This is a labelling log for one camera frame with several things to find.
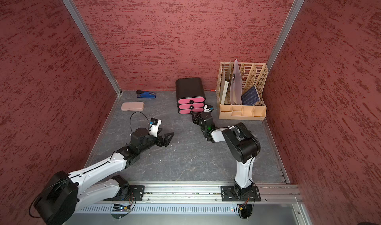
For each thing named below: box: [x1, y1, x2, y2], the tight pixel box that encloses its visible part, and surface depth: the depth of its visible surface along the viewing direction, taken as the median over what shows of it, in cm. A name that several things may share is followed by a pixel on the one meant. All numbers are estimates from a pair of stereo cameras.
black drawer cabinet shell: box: [175, 77, 206, 110], surface depth 106 cm
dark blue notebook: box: [241, 85, 260, 106], surface depth 105 cm
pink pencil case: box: [121, 101, 145, 112], surface depth 112 cm
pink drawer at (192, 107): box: [178, 103, 205, 110], surface depth 102 cm
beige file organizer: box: [216, 61, 269, 121], surface depth 105 cm
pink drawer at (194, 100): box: [177, 97, 205, 105], surface depth 97 cm
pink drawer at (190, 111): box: [178, 108, 205, 115], surface depth 105 cm
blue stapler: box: [135, 89, 157, 99], surface depth 119 cm
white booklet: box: [220, 80, 230, 105], surface depth 92 cm
